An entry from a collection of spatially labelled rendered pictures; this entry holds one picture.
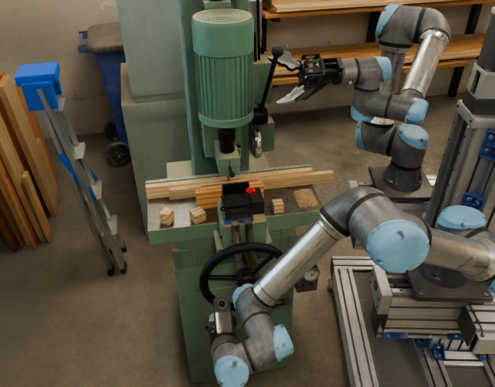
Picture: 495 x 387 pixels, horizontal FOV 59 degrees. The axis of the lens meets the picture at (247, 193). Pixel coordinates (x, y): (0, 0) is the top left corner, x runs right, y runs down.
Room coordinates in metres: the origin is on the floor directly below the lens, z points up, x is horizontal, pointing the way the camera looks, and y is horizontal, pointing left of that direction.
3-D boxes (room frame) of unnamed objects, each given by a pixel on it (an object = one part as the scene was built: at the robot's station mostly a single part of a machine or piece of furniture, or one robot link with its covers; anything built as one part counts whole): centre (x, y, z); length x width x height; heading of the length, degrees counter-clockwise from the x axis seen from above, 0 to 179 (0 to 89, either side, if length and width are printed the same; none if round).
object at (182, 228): (1.18, 0.03, 0.87); 0.61 x 0.30 x 0.06; 100
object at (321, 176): (1.30, -0.02, 0.92); 0.60 x 0.02 x 0.04; 100
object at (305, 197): (1.24, -0.21, 0.91); 0.10 x 0.07 x 0.02; 10
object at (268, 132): (1.49, -0.06, 1.02); 0.09 x 0.07 x 0.12; 100
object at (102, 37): (3.14, 0.84, 0.48); 0.64 x 0.54 x 0.97; 106
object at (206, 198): (1.21, 0.06, 0.94); 0.23 x 0.02 x 0.07; 100
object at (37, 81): (1.84, 0.84, 0.58); 0.27 x 0.25 x 1.16; 104
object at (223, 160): (1.30, 0.07, 1.03); 0.14 x 0.07 x 0.09; 10
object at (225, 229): (1.09, 0.02, 0.92); 0.15 x 0.13 x 0.09; 100
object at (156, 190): (1.30, 0.06, 0.93); 0.60 x 0.02 x 0.05; 100
